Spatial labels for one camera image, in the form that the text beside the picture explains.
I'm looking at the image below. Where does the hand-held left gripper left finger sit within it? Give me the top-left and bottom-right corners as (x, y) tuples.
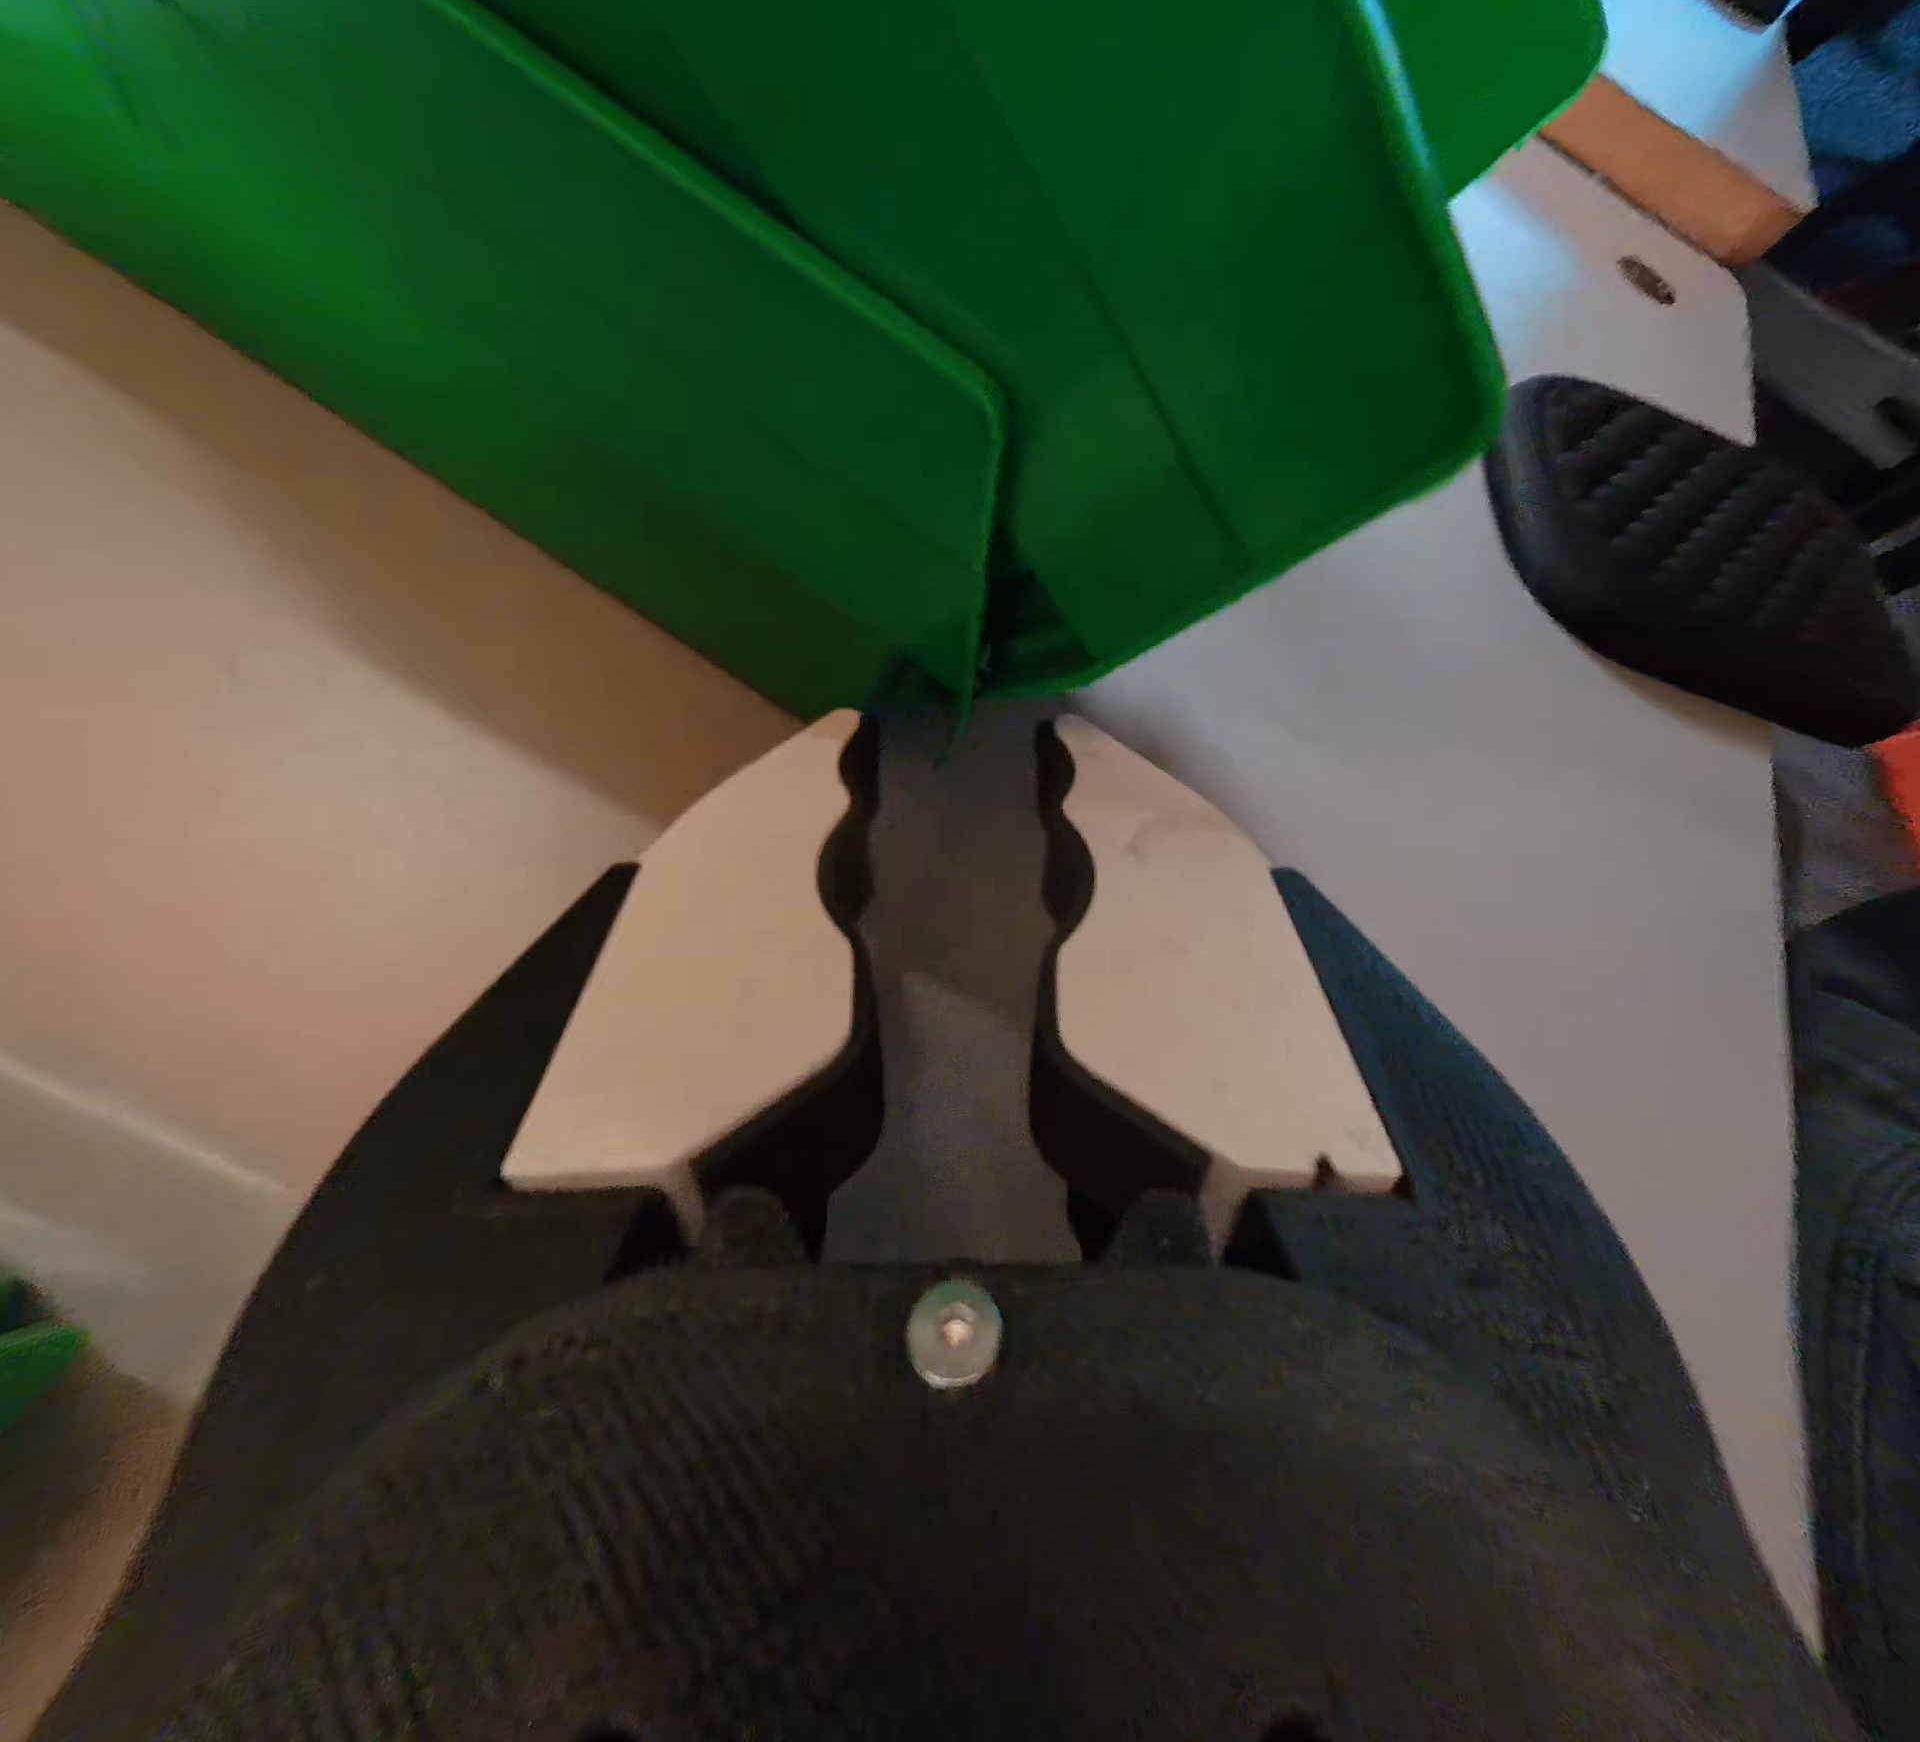
(500, 707), (885, 1252)

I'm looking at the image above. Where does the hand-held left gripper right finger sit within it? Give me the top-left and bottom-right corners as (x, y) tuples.
(1031, 714), (1407, 1259)

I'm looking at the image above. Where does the white desk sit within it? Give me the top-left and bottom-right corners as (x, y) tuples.
(0, 128), (1823, 1742)

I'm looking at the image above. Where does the wooden plank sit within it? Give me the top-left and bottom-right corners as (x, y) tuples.
(1544, 73), (1812, 269)

